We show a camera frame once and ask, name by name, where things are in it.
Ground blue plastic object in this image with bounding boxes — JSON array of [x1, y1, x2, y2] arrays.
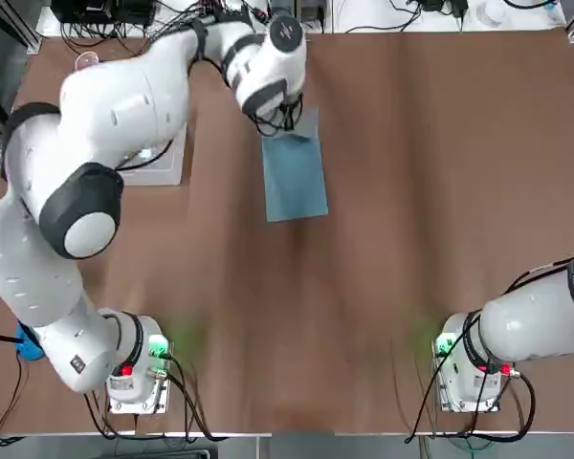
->
[[14, 320, 47, 361]]

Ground black ribbed electronics box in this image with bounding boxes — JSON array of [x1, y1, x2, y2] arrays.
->
[[52, 0, 157, 27]]

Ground white plastic bin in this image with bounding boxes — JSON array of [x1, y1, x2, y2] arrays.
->
[[116, 120, 189, 188]]

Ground black left base cable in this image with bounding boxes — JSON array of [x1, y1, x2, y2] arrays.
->
[[82, 353, 275, 444]]

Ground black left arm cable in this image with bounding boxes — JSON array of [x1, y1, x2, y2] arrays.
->
[[254, 92, 307, 141]]

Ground black right base cable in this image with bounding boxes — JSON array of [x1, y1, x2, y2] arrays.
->
[[404, 355, 442, 444]]

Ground black base cable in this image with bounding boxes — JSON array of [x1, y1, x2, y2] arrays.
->
[[404, 355, 442, 444], [82, 353, 275, 444]]

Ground blue clipboard with silver clip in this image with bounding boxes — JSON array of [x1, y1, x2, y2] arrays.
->
[[259, 133, 330, 223]]

